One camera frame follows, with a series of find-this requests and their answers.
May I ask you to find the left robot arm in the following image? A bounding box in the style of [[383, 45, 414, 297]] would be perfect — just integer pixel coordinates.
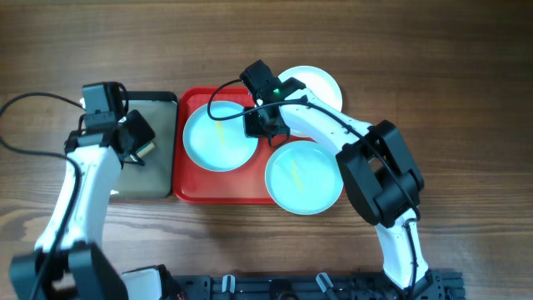
[[9, 110, 184, 299]]

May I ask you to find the green yellow sponge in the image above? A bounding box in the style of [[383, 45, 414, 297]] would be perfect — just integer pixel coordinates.
[[135, 142, 156, 158]]

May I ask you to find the black water tray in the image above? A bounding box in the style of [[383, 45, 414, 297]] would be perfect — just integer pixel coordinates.
[[111, 91, 178, 199]]

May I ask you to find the light blue plate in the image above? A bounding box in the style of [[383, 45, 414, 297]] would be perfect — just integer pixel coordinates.
[[265, 140, 343, 215], [182, 104, 258, 172]]

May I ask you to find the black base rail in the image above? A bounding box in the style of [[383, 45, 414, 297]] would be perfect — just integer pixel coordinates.
[[174, 270, 466, 300]]

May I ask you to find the white plate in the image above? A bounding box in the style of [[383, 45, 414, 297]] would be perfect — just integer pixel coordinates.
[[278, 66, 343, 112]]

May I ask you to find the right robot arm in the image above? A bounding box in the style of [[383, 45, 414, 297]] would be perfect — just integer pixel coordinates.
[[240, 74, 429, 298]]

